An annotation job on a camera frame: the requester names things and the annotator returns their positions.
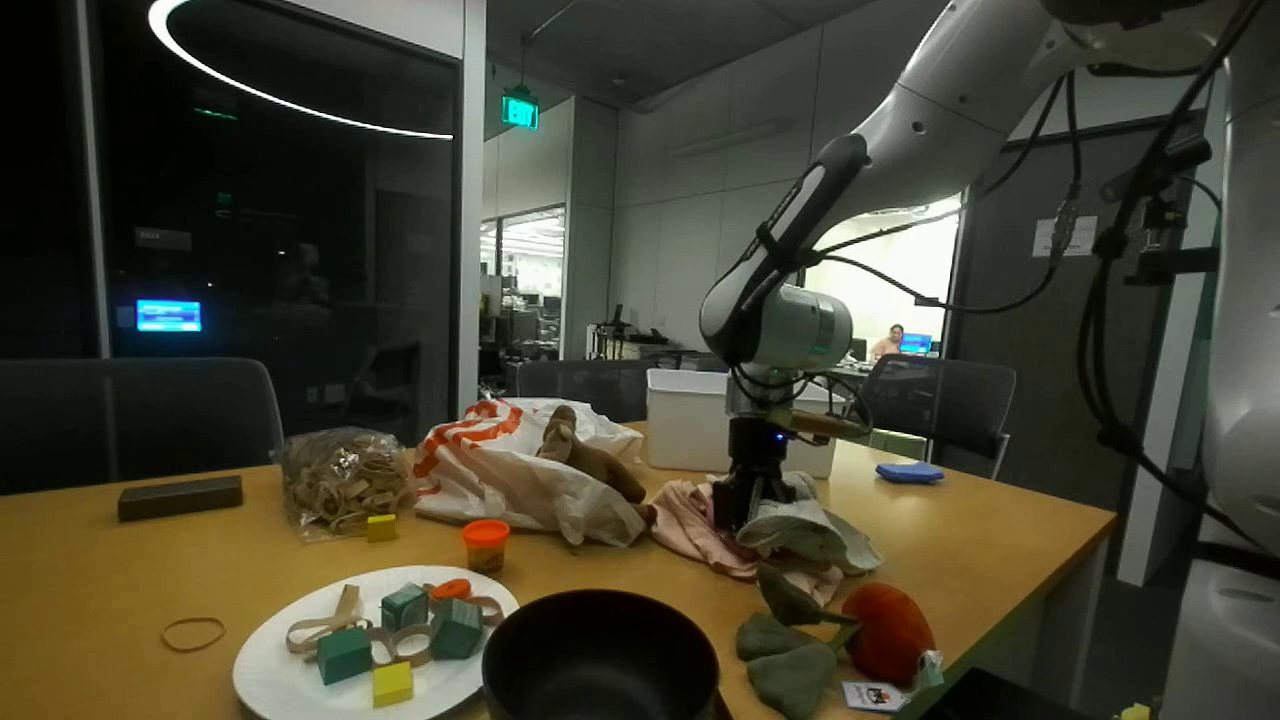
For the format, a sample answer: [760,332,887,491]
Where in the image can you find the seated background person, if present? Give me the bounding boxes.
[869,320,910,365]

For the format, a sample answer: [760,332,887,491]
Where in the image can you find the white plush tag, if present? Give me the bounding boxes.
[838,675,919,718]

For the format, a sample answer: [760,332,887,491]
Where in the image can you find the blue sponge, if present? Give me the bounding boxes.
[871,461,948,491]

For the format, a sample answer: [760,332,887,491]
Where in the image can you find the black camera on stand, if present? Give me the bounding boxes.
[1065,134,1225,287]

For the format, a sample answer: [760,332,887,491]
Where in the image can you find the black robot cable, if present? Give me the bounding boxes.
[796,0,1280,556]

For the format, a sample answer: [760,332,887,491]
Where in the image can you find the green exit sign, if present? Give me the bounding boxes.
[497,84,546,137]

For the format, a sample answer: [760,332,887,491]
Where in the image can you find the teal wooden block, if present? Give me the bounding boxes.
[313,625,380,689]
[428,596,492,666]
[380,580,433,637]

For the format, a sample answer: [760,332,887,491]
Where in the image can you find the white bag orange print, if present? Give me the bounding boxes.
[408,398,656,554]

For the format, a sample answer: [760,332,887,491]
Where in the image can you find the black mesh office chair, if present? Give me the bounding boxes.
[853,351,1020,483]

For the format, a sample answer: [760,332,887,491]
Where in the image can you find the white plastic bin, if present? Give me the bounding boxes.
[643,367,838,483]

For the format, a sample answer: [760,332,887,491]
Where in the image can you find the brown plush toy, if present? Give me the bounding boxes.
[541,406,664,526]

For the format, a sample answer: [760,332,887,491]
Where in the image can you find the blue lit wall screen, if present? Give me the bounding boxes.
[133,297,209,339]

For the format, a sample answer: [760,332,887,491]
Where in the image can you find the red plush fruit green leaves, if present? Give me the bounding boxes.
[732,562,943,720]

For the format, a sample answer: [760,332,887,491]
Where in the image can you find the black bowl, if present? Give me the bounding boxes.
[481,587,724,720]

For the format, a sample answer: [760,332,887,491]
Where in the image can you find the black rectangular bar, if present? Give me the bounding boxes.
[110,474,249,526]

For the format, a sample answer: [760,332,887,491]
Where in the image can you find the white round plate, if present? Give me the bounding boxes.
[226,562,525,720]

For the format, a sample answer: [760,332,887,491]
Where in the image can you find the tan wrist camera mount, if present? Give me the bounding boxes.
[788,408,880,448]

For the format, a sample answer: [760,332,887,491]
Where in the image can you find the yellow wooden block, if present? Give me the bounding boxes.
[368,658,419,707]

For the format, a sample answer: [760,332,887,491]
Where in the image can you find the tan rubber band loop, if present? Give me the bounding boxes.
[155,613,233,658]

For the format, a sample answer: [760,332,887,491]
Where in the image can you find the white ring ceiling light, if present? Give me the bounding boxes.
[143,0,461,148]

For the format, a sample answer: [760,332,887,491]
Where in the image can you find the orange lid small container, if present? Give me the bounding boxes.
[461,516,514,580]

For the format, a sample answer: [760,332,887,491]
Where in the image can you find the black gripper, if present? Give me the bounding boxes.
[708,413,805,541]

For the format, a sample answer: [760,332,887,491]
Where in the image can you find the white paper door sign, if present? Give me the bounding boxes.
[1029,212,1105,263]

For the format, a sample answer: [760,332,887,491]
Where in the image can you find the peach shirt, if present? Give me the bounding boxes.
[643,477,763,586]

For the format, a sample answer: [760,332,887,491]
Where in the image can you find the tan rubber bands bundle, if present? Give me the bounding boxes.
[278,580,372,661]

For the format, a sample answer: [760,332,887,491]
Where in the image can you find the wide dark grey chair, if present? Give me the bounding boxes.
[0,351,290,502]

